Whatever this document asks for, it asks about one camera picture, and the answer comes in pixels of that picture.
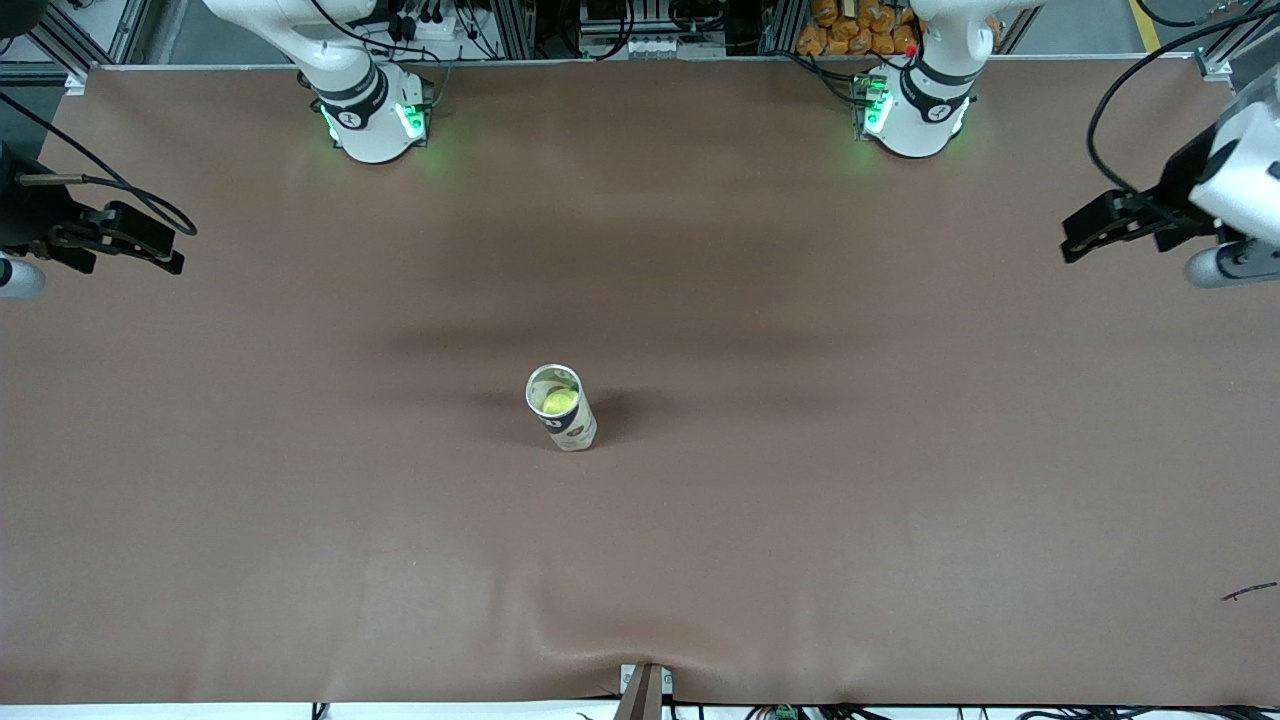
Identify clear tennis ball can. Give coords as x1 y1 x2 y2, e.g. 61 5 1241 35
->
525 363 599 453

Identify orange bagged items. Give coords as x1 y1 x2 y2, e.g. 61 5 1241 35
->
795 0 1004 58

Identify white power strip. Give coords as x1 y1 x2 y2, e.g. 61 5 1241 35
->
380 8 463 43

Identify white terminal block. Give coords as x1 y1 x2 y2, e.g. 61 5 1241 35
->
618 33 703 58

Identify large table cover mat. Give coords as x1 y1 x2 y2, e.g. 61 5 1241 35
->
0 55 1280 707

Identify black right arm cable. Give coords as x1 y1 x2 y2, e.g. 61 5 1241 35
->
0 92 199 239

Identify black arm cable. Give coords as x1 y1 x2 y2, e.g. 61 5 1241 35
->
0 92 199 239
1086 0 1280 201

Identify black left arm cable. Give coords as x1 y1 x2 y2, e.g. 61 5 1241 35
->
1086 0 1280 201

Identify aluminium frame profile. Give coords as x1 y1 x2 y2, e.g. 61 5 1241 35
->
760 0 801 56
490 0 541 59
1195 0 1280 83
0 0 151 96

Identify metal table edge bracket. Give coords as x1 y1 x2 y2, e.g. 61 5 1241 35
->
618 662 674 720

